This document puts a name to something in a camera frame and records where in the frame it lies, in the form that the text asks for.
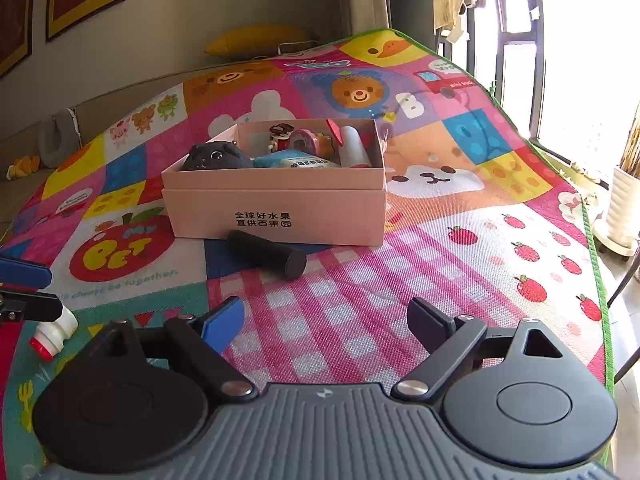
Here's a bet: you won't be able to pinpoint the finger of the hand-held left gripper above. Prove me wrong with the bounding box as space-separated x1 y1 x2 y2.
0 287 63 323
0 255 53 291

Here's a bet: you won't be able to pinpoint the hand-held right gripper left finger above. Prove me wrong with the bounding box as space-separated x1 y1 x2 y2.
75 296 257 401

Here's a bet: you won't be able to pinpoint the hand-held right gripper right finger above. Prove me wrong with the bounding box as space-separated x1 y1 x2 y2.
392 297 581 403

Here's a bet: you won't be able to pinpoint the white bottle red cap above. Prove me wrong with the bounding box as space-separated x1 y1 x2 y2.
29 305 79 361

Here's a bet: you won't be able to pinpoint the black cylinder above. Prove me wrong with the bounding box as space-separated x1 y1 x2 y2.
227 230 307 281

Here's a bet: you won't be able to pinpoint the pink cardboard box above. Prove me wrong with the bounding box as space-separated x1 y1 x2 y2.
161 119 387 247

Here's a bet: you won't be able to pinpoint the dark grey plush cat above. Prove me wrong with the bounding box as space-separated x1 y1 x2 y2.
180 142 256 171

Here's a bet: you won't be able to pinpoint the blue tissue packet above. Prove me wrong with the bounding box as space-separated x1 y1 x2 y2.
252 150 341 170

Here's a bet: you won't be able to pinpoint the white foam rocket red fins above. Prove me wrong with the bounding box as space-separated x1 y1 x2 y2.
326 119 372 168

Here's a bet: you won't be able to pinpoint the yellow pudding toy brown top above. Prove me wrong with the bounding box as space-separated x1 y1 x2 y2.
289 129 322 155

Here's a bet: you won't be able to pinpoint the colourful cartoon play mat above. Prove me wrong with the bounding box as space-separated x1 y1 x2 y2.
0 27 616 480

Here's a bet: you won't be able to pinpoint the yellow orange soft toy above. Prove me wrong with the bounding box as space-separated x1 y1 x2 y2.
6 156 41 180

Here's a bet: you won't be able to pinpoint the grey neck pillow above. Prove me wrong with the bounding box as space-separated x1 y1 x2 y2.
37 109 81 168

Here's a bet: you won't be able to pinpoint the white ribbed plant pot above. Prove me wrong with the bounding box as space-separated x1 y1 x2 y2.
592 165 640 256

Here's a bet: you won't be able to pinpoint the yellow pillow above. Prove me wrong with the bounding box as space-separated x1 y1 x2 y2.
205 25 316 58

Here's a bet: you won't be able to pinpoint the hanging clothes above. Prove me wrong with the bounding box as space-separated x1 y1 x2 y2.
431 0 506 43

